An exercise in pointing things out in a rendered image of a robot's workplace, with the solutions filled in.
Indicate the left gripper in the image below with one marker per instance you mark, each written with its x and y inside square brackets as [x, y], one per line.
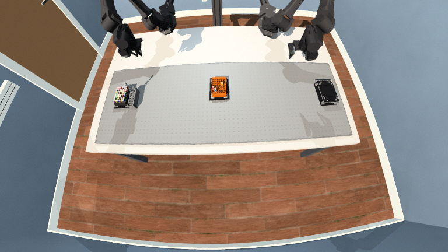
[295, 44]

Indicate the orange tube rack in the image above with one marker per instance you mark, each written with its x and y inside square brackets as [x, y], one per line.
[222, 91]

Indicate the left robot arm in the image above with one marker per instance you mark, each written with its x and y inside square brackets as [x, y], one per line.
[322, 24]

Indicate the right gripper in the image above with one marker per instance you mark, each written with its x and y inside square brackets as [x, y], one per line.
[137, 49]

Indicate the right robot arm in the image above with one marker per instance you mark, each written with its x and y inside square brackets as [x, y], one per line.
[113, 23]

